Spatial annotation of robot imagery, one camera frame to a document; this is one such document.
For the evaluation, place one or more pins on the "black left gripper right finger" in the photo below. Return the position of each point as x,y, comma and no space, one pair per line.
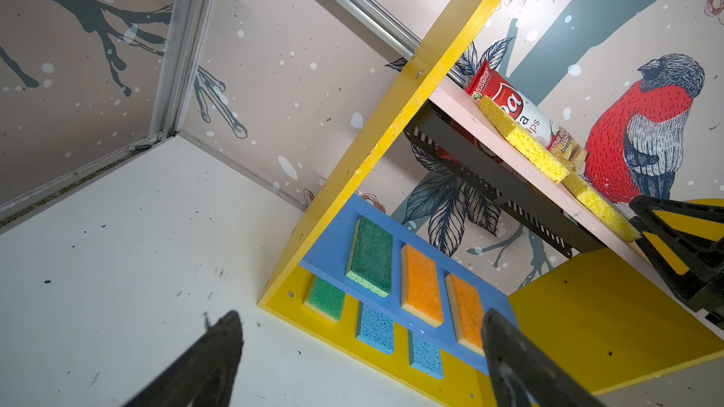
521,374

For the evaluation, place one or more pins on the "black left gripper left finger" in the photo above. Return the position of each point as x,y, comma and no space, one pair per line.
204,375

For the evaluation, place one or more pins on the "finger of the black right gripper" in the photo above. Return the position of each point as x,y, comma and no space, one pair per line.
684,243

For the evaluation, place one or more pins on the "orange sponge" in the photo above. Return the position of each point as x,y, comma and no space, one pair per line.
467,313

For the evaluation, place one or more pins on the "blue sponge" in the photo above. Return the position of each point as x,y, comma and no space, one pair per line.
375,329
425,356

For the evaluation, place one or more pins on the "pale yellow sponge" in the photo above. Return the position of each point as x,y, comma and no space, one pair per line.
420,287

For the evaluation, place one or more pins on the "light green sponge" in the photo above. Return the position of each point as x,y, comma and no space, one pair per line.
325,300

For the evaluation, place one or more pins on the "dark green sponge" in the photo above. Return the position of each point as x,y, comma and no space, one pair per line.
371,257

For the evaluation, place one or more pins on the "yellow shelf with coloured boards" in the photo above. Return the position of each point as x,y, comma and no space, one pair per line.
601,317

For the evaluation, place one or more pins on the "red cassava chips bag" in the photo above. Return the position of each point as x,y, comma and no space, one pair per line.
553,137

